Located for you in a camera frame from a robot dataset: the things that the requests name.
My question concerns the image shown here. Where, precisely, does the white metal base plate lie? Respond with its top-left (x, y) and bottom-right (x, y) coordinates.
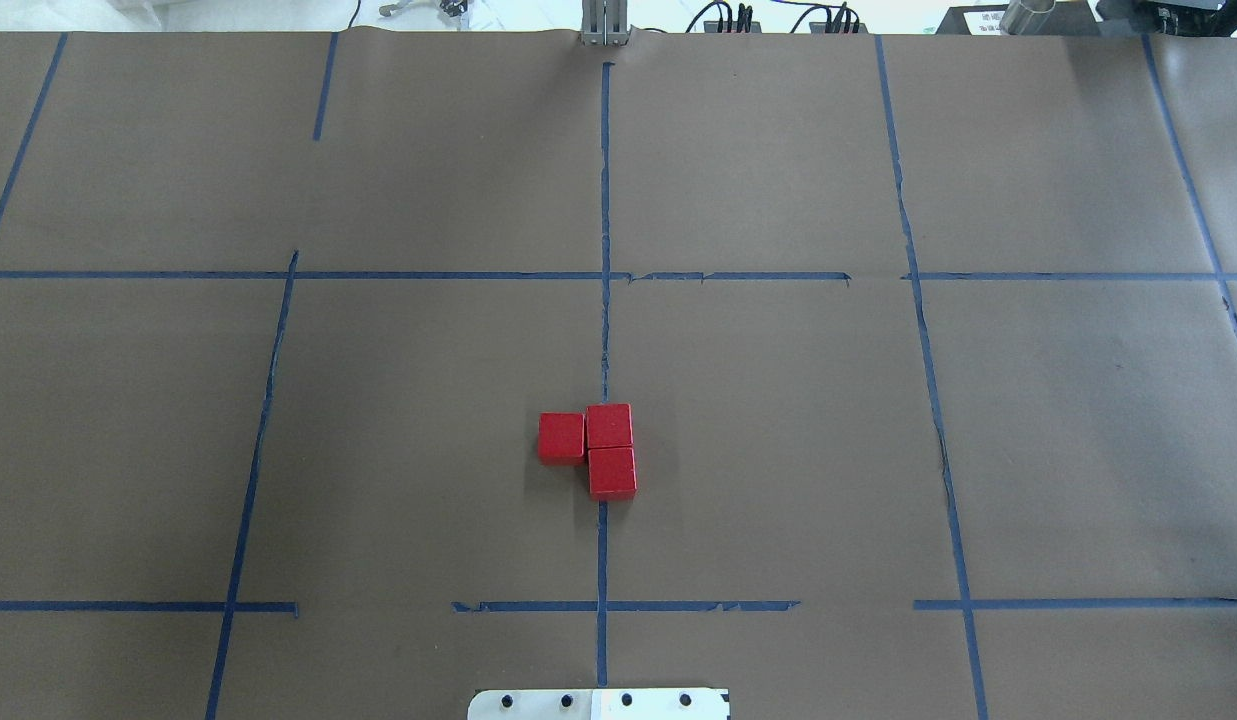
top-left (468, 687), bottom-right (732, 719)

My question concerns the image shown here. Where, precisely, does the brown paper table cover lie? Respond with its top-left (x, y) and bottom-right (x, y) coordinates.
top-left (0, 28), bottom-right (1237, 719)

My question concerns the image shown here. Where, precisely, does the aluminium frame post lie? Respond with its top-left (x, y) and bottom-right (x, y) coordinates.
top-left (580, 0), bottom-right (632, 47)

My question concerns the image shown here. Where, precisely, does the red cube placed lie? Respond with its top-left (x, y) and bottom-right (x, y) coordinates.
top-left (588, 447), bottom-right (638, 502)
top-left (583, 405), bottom-right (635, 450)

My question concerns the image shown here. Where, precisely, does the silver metal cup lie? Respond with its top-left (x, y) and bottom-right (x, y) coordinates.
top-left (998, 0), bottom-right (1056, 36)

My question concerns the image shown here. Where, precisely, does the red cube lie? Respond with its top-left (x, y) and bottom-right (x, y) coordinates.
top-left (537, 413), bottom-right (588, 466)

